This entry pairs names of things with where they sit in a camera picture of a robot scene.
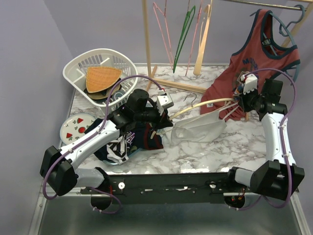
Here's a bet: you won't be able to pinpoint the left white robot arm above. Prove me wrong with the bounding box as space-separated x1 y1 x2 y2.
40 89 174 196

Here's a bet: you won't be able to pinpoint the pink wire hanger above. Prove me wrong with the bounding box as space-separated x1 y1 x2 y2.
185 0 203 76
153 1 174 69

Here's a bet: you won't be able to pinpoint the watermelon pattern plate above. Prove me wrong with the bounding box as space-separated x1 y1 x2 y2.
60 113 95 145

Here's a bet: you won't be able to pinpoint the blue plastic hanger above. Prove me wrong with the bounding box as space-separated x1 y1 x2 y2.
268 4 306 86

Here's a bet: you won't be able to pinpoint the green plastic hanger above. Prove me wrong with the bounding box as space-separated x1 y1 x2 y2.
173 1 196 73

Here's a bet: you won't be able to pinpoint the tan wooden hanger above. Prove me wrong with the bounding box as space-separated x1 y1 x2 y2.
193 1 213 76

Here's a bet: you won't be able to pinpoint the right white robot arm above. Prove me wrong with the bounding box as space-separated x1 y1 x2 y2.
225 74 305 201

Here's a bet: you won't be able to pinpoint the clear blue plastic bin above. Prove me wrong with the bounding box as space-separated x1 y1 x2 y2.
101 105 165 165

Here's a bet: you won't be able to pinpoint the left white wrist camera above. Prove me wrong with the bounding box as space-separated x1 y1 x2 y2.
156 95 174 115

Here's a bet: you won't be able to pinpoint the wooden clothes rack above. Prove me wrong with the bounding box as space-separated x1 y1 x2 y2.
141 0 313 122

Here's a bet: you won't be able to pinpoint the dark hats in basket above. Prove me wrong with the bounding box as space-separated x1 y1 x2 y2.
84 78 121 101

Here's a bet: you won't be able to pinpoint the cream wooden hanger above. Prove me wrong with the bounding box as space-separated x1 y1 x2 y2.
170 98 239 121

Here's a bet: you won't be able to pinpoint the pile of dark clothes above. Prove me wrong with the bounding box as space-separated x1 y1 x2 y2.
92 117 164 165

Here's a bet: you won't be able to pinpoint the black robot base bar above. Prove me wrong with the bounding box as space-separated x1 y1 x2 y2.
80 172 252 205

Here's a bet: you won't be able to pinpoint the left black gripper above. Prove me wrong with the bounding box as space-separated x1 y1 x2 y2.
134 104 174 132

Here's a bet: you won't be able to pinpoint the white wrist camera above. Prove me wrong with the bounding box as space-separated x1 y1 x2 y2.
240 74 258 94
156 95 174 115

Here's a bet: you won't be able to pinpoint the white tank top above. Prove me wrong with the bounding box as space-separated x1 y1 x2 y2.
162 103 239 146

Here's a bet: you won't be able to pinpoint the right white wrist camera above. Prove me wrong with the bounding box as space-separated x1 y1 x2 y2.
240 74 258 94

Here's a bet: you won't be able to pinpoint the red graphic tank top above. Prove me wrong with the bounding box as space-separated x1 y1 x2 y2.
200 9 300 122

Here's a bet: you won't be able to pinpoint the white plastic laundry basket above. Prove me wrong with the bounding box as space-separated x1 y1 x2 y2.
63 48 138 112

